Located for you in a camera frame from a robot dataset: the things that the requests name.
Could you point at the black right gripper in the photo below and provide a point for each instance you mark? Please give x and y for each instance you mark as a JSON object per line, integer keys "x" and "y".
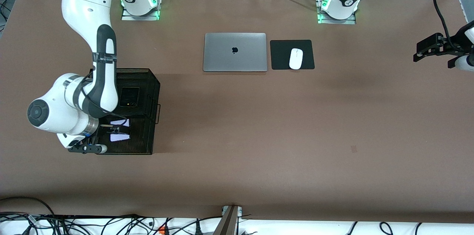
{"x": 102, "y": 131}

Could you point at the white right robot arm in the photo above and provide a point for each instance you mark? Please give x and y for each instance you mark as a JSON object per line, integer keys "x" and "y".
{"x": 85, "y": 5}

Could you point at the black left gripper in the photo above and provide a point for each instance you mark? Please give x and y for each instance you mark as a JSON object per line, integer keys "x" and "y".
{"x": 452, "y": 46}

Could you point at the black mouse pad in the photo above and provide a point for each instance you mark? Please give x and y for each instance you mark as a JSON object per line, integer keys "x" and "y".
{"x": 281, "y": 57}

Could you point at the silver closed laptop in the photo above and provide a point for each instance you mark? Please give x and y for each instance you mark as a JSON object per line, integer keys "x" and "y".
{"x": 222, "y": 57}

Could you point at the orange plug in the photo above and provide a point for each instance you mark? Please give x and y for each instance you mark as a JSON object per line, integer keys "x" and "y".
{"x": 162, "y": 231}

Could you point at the white computer mouse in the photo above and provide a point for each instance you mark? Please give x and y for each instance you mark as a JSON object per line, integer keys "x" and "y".
{"x": 296, "y": 59}

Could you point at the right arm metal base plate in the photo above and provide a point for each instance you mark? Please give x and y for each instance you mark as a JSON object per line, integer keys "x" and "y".
{"x": 140, "y": 17}

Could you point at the aluminium profile post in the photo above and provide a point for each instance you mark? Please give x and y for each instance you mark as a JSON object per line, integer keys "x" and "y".
{"x": 227, "y": 224}

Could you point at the black flip phone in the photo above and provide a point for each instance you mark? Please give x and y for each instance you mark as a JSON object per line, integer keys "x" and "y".
{"x": 129, "y": 96}

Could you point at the lilac flip phone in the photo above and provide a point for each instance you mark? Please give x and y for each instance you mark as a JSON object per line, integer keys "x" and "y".
{"x": 120, "y": 138}

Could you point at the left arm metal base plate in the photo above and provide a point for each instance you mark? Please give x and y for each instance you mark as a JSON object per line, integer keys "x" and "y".
{"x": 337, "y": 22}

